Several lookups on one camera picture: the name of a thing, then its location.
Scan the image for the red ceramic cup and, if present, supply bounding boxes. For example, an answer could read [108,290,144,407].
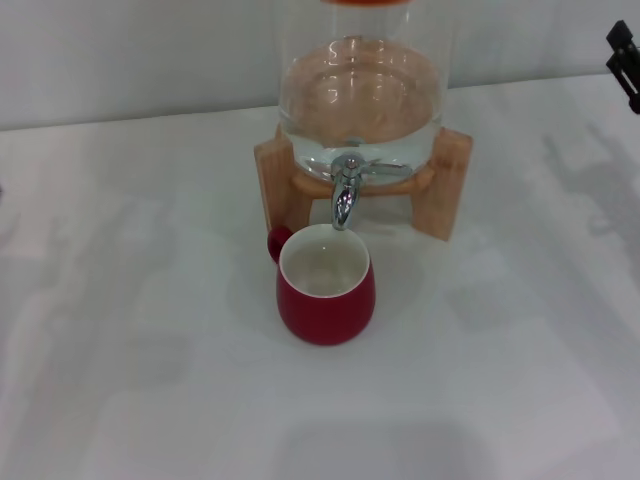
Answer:
[266,223,376,346]

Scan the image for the chrome faucet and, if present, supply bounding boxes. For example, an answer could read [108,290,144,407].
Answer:
[328,153,414,231]

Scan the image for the wooden dispenser stand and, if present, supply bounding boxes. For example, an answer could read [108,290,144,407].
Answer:
[253,124,475,246]

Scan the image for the glass water dispenser jar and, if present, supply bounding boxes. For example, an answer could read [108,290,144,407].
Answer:
[277,0,455,179]

